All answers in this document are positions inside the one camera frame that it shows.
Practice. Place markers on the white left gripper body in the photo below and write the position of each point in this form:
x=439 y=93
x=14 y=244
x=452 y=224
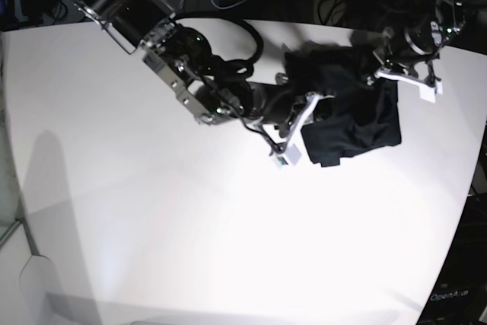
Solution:
x=407 y=56

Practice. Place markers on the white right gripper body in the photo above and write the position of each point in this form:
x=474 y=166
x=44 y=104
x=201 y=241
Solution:
x=278 y=117

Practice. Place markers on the dark long-sleeve shirt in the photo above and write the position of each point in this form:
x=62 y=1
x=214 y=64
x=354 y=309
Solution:
x=355 y=115

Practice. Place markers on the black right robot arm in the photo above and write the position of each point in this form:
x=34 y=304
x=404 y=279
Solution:
x=217 y=90

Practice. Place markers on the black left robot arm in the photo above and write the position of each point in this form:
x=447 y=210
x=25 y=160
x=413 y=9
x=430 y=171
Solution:
x=447 y=14

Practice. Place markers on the black OpenArm base box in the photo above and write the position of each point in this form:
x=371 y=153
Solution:
x=459 y=294

